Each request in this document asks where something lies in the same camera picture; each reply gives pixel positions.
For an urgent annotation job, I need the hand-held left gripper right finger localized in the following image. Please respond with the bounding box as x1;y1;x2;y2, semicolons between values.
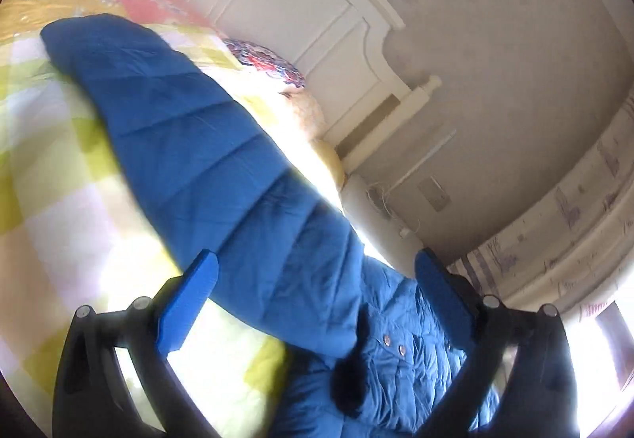
413;247;580;438

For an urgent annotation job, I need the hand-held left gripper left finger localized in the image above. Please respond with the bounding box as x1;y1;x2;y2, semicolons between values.
52;250;221;438

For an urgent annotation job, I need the blue puffer jacket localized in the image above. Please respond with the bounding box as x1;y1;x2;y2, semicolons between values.
40;14;501;438

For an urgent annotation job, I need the white bedside cabinet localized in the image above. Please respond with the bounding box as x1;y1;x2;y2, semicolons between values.
342;173;422;270

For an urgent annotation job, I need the thin white stick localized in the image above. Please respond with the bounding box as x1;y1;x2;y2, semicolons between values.
396;128;457;186

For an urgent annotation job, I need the striped printed curtain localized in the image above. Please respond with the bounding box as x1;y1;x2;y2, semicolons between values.
446;96;634;320

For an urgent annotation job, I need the window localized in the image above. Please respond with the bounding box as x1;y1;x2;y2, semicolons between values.
579;299;630;399

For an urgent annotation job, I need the yellow-green checkered quilt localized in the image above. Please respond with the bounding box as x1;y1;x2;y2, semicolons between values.
0;22;348;438

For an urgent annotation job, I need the pale orange pillow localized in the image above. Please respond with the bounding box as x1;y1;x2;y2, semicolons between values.
280;88;328;142

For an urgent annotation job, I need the colourful patterned pillow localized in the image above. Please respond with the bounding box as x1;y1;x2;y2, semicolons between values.
220;38;307;89

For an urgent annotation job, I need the pink pillow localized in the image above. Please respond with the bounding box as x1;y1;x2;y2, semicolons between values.
106;0;216;30

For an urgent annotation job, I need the white bed headboard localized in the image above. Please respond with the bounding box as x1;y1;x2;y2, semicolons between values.
176;0;441;171

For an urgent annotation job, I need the yellow floral bedsheet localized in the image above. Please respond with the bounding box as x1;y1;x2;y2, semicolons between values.
0;0;130;42

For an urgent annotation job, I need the wall socket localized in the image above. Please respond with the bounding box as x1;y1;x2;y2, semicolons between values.
418;176;451;213

